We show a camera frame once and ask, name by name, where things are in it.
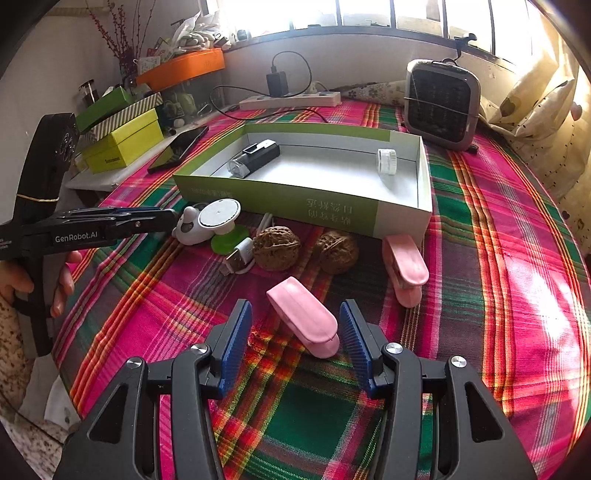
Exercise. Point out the glass jar with black lid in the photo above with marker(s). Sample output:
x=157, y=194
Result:
x=87, y=92

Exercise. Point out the dark green box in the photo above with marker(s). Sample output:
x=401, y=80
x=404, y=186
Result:
x=104, y=104

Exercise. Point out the grey desktop heater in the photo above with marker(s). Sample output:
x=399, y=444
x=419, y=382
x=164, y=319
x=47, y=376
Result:
x=438, y=106

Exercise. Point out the striped cardboard box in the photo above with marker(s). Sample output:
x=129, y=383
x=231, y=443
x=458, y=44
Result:
x=124, y=113

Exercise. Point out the black smartphone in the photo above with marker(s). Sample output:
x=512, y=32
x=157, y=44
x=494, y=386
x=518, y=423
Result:
x=178, y=148

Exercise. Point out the floral pillow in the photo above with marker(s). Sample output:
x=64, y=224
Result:
x=374, y=92

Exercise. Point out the brown walnut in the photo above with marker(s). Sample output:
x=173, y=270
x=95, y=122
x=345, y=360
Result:
x=337, y=253
x=276, y=249

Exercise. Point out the white shelf board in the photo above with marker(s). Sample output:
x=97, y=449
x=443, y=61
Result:
x=134, y=177

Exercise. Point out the white power strip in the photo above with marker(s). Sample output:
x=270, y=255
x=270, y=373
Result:
x=295, y=100

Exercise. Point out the plaid blanket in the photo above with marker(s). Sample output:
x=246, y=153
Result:
x=485, y=286

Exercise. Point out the black power adapter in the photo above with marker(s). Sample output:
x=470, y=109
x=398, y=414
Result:
x=276, y=84

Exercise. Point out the green and white cardboard box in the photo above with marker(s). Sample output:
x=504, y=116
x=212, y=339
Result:
x=323, y=161

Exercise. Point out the yellow dotted pillow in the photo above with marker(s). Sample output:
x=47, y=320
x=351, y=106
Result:
x=540, y=129

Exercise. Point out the black window clamp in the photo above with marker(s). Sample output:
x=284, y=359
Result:
x=464, y=44

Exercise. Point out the green plastic piece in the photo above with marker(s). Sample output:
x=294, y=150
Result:
x=228, y=241

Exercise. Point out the white mouse-shaped toy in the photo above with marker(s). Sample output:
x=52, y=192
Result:
x=187, y=228

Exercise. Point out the clear tape roll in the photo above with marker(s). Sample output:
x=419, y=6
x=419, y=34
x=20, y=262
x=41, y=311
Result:
x=387, y=161

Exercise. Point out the red twig branches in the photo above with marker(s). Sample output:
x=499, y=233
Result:
x=122, y=41

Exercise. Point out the white gloves pile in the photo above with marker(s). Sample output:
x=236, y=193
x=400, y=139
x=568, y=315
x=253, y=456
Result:
x=198, y=34

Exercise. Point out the yellow-green box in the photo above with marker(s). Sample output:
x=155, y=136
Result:
x=124, y=147

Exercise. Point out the clear acrylic container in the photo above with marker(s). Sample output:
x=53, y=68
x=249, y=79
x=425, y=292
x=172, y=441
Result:
x=184, y=101

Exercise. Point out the white round disc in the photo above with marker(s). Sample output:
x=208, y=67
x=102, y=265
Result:
x=219, y=213

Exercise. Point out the black flashlight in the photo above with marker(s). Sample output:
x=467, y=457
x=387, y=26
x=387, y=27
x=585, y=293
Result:
x=256, y=157

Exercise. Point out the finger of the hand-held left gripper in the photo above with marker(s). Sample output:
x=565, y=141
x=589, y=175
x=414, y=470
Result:
x=106, y=213
x=152, y=224

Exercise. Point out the pink plastic clip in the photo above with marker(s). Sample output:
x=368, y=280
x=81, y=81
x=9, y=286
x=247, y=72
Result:
x=304, y=318
x=406, y=265

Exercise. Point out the orange box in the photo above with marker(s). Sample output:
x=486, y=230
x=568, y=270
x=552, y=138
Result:
x=182, y=69

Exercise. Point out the white plug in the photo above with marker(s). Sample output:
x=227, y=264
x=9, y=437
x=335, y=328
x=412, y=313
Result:
x=315, y=87

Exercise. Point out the person's left hand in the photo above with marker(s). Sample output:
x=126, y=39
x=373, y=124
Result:
x=64, y=286

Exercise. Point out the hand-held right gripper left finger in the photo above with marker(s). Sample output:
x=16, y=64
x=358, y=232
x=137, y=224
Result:
x=233, y=350

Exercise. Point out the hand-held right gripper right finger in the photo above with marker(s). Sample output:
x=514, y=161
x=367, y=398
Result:
x=358, y=350

